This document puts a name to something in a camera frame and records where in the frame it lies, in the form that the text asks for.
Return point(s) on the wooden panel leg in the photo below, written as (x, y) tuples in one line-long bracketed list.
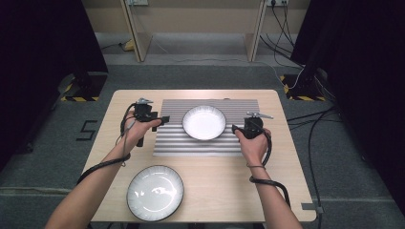
[(256, 31), (137, 31)]

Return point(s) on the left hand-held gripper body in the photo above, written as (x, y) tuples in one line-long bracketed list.
[(144, 112)]

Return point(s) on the white plate with dark rim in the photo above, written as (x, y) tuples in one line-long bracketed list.
[(155, 193), (204, 122)]

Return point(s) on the person's right hand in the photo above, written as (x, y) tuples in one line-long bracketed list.
[(254, 148)]

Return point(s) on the striped placemat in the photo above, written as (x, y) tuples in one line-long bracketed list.
[(197, 144)]

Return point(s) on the grey tape strip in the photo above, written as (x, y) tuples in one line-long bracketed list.
[(312, 206)]

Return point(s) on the small yellow object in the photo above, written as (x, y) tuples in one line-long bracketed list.
[(128, 45)]

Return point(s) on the stand base with hazard tape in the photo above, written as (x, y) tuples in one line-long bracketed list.
[(302, 92), (84, 90)]

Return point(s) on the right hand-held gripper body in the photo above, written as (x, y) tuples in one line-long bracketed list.
[(253, 125)]

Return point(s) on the thin wrist band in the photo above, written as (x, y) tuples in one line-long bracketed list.
[(255, 165)]

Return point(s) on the black curtain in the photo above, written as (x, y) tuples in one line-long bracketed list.
[(38, 63), (366, 79)]

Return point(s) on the white wall socket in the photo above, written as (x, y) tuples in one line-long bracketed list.
[(277, 2)]

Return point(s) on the person's left hand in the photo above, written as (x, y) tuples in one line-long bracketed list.
[(137, 131)]

